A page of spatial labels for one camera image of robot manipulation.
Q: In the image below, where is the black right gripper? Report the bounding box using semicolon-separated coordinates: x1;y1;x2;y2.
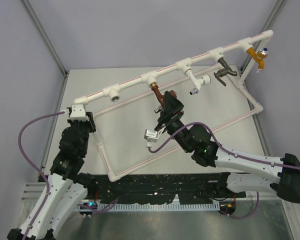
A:
154;90;192;153

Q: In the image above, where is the brown red water faucet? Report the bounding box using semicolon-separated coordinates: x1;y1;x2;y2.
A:
150;82;165;114

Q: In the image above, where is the white PVC pipe frame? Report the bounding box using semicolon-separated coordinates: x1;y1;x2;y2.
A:
73;29;274;183

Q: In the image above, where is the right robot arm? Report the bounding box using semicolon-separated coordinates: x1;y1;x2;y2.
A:
155;90;300;204

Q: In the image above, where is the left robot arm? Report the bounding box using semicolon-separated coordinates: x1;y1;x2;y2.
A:
7;112;98;240

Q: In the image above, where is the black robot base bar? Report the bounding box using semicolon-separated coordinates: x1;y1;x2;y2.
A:
85;172;246;205

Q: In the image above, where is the white water faucet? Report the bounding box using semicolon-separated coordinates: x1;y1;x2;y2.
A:
185;70;211;95

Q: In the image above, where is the orange yellow water faucet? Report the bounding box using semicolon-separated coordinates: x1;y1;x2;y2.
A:
246;47;269;73

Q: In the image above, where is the dark grey lever faucet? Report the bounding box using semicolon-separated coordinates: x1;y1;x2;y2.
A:
213;57;238;87

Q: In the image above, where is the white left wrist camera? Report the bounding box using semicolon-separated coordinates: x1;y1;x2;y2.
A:
64;104;88;121

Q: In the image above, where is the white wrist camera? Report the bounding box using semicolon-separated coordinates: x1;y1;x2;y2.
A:
64;104;88;121
144;128;165;148

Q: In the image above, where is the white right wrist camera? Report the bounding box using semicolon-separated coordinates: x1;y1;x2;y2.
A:
144;128;165;148

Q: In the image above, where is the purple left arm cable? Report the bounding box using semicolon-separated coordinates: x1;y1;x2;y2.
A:
17;111;68;237

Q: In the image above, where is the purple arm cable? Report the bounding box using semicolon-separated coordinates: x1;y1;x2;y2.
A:
17;111;68;237
146;121;300;187

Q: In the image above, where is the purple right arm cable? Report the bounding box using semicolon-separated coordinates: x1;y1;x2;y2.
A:
146;121;300;187

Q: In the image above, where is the white slotted cable duct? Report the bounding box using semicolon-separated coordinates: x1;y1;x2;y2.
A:
77;202;221;212

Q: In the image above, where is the grey aluminium frame post left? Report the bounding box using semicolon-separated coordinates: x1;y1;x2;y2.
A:
19;0;68;77

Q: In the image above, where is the grey aluminium frame post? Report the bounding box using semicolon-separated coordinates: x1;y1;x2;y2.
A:
239;0;287;73
19;0;68;77

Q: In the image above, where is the grey aluminium frame post right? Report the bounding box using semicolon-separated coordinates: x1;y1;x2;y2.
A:
239;0;287;73

